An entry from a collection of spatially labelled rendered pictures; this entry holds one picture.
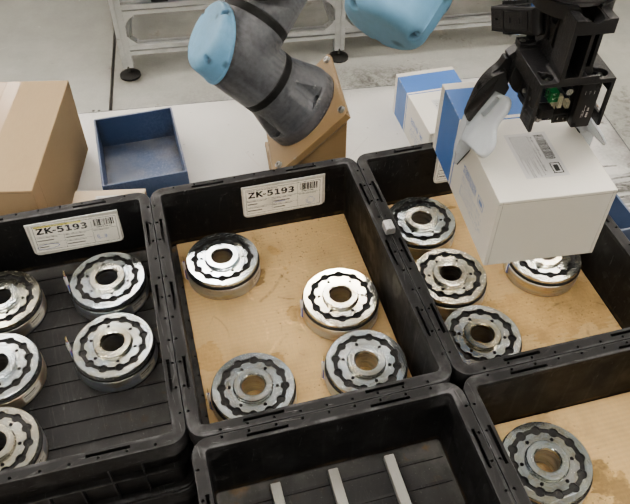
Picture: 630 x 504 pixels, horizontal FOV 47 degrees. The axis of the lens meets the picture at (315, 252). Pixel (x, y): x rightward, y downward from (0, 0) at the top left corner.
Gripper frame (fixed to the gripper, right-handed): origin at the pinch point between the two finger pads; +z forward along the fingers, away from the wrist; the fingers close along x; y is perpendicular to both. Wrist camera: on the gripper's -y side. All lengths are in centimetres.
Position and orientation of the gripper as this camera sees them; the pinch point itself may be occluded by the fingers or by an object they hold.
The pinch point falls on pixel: (518, 152)
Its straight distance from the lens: 82.0
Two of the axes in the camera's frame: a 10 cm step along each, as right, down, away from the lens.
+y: 1.6, 7.3, -6.7
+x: 9.9, -1.1, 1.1
